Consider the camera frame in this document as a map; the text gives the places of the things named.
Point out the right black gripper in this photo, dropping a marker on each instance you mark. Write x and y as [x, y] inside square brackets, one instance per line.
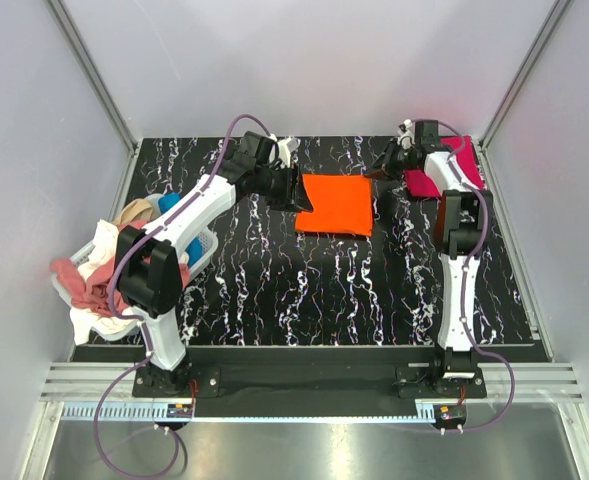
[393, 160]

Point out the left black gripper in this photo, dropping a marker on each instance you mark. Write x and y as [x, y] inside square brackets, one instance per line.
[290, 185]

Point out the orange t shirt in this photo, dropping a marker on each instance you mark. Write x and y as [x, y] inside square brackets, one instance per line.
[342, 204]

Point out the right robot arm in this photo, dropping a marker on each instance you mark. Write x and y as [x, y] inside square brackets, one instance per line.
[460, 231]

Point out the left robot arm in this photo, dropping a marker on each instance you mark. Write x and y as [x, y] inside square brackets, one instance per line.
[165, 353]

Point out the folded magenta t shirt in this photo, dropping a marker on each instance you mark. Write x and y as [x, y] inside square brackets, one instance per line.
[440, 174]

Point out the blue t shirt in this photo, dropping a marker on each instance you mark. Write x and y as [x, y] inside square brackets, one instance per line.
[194, 250]

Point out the beige t shirt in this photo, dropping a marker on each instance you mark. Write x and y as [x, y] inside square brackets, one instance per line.
[138, 210]

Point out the dusty pink t shirt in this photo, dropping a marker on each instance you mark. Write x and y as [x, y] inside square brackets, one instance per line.
[152, 279]

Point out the white laundry basket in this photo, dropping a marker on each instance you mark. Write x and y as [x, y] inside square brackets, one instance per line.
[161, 229]

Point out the white t shirt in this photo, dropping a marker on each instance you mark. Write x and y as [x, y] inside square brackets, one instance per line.
[88, 288]

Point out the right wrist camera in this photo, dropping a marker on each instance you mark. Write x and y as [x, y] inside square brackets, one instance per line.
[406, 134]

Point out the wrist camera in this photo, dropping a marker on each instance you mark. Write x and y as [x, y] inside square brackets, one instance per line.
[281, 157]
[406, 134]

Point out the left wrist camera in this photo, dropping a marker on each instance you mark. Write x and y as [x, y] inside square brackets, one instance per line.
[281, 157]

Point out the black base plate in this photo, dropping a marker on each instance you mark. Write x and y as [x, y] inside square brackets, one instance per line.
[315, 382]

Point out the slotted cable duct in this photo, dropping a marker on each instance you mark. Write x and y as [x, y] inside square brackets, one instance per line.
[128, 411]

